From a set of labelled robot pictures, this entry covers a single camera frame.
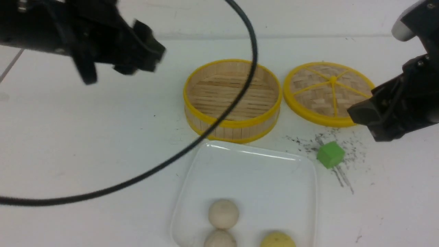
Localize yellow rimmed bamboo steamer lid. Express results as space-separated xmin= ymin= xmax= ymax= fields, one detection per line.
xmin=283 ymin=61 xmax=375 ymax=128

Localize green cube block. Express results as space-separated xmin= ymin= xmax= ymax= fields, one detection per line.
xmin=317 ymin=142 xmax=346 ymax=170

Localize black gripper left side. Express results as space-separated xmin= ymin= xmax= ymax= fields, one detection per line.
xmin=66 ymin=0 xmax=166 ymax=85

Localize wrist camera right side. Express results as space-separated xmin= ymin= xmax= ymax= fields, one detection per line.
xmin=391 ymin=0 xmax=439 ymax=59

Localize yellow rimmed bamboo steamer basket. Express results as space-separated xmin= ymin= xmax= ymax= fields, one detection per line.
xmin=183 ymin=59 xmax=282 ymax=143

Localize white steamed bun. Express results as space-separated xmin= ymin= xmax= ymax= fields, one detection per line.
xmin=203 ymin=230 xmax=237 ymax=247
xmin=207 ymin=199 xmax=240 ymax=230

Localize yellow steamed bun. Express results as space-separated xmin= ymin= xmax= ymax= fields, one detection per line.
xmin=259 ymin=231 xmax=296 ymax=247

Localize black cable left side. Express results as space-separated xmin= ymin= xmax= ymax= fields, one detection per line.
xmin=0 ymin=0 xmax=258 ymax=207

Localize white steamed bun front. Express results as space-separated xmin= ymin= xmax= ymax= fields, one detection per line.
xmin=203 ymin=230 xmax=237 ymax=247

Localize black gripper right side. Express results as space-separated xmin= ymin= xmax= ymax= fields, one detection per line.
xmin=347 ymin=54 xmax=438 ymax=142

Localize white square plate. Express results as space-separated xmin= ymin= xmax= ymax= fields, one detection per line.
xmin=170 ymin=141 xmax=318 ymax=247

